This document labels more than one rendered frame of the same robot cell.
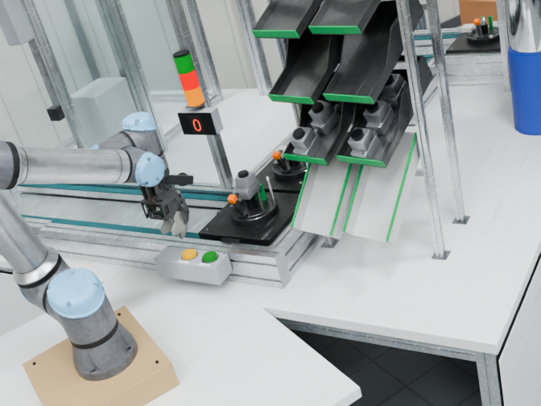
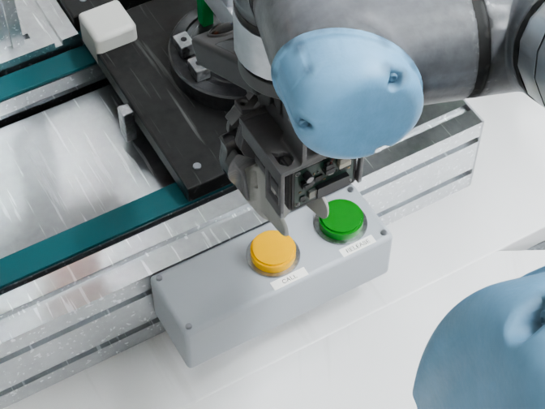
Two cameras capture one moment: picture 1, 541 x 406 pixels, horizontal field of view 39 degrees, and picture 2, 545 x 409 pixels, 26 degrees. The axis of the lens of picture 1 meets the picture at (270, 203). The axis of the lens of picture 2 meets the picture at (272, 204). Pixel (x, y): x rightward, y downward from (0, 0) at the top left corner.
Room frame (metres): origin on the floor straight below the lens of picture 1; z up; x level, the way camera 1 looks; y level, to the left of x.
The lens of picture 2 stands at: (1.55, 0.79, 1.82)
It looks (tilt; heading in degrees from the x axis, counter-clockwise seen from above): 53 degrees down; 293
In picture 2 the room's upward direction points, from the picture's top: straight up
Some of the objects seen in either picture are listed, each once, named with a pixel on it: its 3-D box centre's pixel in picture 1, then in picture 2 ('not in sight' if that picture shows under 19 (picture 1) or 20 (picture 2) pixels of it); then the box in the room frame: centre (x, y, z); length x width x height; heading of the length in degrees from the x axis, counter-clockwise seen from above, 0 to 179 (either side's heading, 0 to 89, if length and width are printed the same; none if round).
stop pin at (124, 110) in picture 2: not in sight; (126, 122); (1.98, 0.15, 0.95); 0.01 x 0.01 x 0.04; 53
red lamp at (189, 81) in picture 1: (188, 79); not in sight; (2.11, 0.13, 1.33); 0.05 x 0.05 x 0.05
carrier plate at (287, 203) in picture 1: (254, 216); (240, 65); (1.91, 0.05, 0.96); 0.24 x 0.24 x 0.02; 53
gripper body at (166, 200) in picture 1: (160, 192); (293, 114); (1.76, 0.27, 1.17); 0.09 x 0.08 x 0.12; 143
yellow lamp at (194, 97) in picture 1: (193, 95); not in sight; (2.11, 0.13, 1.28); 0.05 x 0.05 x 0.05
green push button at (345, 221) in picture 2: (210, 258); (341, 221); (1.74, 0.19, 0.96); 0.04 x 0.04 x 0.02
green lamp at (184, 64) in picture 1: (183, 63); not in sight; (2.11, 0.13, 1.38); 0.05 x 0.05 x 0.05
